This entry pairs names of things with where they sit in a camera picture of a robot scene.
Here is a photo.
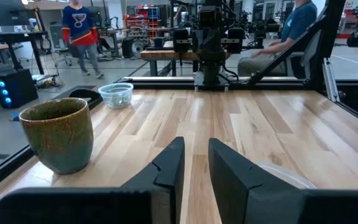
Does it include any large clear plastic container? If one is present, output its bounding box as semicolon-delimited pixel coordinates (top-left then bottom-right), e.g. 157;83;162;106
255;161;319;190

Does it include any wooden workbench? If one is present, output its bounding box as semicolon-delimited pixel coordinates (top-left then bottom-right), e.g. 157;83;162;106
139;49;200;78

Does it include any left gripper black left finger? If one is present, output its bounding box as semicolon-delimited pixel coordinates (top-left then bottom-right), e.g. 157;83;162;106
0;136;186;224

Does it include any grey office chair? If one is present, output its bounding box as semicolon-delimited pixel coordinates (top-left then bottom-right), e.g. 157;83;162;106
286;29;323;78

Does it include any black computer monitor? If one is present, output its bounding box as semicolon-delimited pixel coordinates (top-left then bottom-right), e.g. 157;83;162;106
0;0;31;27

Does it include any person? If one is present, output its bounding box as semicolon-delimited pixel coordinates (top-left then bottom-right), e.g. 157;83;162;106
237;0;319;78
61;0;105;80

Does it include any small clear plastic container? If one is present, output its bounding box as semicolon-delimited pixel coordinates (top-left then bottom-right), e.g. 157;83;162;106
97;82;135;110

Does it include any black standing desk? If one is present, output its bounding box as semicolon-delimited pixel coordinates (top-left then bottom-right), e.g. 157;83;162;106
0;30;48;76

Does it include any silver aluminium frame bracket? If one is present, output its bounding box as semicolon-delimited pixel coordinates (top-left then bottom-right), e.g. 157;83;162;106
321;57;341;103

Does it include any green glazed ceramic mug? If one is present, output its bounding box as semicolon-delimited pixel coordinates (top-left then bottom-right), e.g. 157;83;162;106
18;96;95;175

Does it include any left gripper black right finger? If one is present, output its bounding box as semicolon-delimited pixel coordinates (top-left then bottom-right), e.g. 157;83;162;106
208;138;358;224

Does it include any black rounded object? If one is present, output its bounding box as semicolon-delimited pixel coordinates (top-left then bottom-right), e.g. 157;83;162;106
68;88;103;110

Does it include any green paper packet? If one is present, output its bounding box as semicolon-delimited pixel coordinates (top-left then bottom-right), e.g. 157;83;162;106
106;89;131;108

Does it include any black computer tower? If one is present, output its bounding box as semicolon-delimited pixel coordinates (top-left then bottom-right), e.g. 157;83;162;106
0;68;39;110

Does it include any red blue parts shelf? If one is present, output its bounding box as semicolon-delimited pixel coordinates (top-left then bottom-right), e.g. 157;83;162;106
125;5;162;40

